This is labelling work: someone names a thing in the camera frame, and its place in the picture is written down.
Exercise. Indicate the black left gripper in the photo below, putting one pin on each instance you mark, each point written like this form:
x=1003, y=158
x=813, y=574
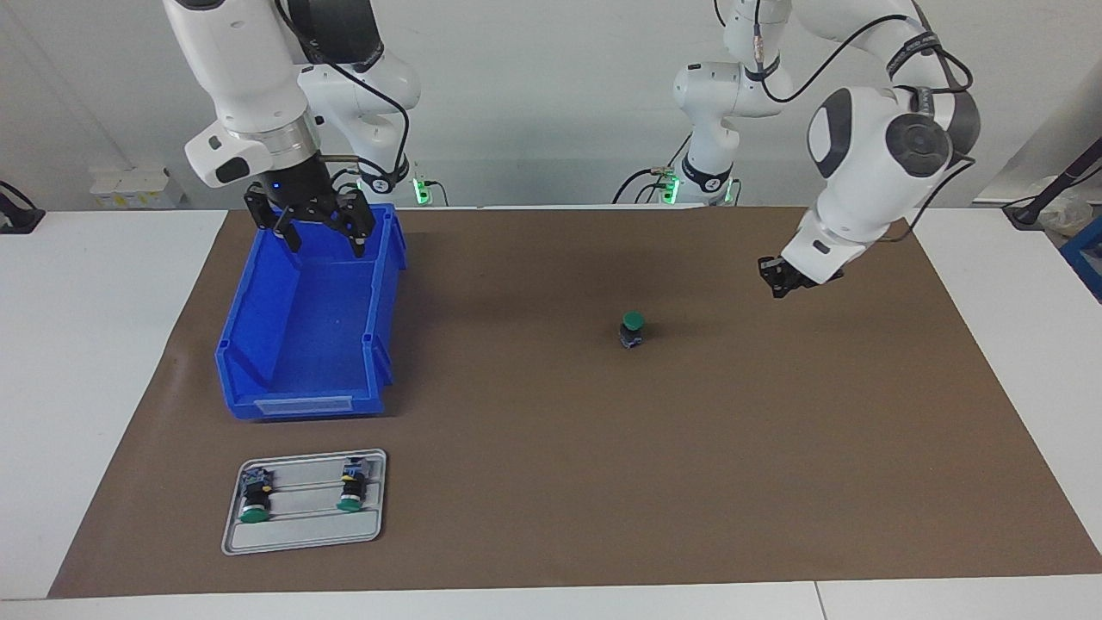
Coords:
x=796, y=277

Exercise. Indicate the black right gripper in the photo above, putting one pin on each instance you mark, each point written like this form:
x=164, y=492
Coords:
x=301, y=194

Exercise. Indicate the green push button switch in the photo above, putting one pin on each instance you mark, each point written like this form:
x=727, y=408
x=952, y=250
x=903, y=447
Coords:
x=352, y=489
x=633, y=322
x=255, y=499

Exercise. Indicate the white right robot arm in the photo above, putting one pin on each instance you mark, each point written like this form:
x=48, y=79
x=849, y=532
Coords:
x=241, y=69

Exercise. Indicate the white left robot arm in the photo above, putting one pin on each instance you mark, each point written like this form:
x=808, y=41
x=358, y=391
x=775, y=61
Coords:
x=869, y=172

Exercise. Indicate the green lit base connector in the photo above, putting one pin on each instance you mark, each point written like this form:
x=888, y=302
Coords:
x=421, y=191
x=668, y=185

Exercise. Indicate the blue plastic storage bin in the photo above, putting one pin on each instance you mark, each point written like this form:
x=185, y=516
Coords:
x=301, y=344

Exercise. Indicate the brown table mat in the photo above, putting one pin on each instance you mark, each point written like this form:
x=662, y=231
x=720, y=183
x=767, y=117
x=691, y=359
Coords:
x=689, y=474

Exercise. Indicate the clear plastic bag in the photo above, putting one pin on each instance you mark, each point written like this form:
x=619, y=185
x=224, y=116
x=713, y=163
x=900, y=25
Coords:
x=1063, y=211

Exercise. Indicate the black table clamp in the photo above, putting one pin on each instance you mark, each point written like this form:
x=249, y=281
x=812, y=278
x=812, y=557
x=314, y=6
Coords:
x=17, y=217

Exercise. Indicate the black stand pole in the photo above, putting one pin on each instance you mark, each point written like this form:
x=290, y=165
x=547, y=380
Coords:
x=1063, y=176

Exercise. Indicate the grey metal tray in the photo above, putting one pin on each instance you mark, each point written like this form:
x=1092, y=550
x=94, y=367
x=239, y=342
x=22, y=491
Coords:
x=301, y=530

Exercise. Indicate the blue crate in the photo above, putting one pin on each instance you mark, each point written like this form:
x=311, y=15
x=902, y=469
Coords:
x=1086, y=258

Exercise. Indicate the white wall box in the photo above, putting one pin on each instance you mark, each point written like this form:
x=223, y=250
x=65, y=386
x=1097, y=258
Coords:
x=133, y=188

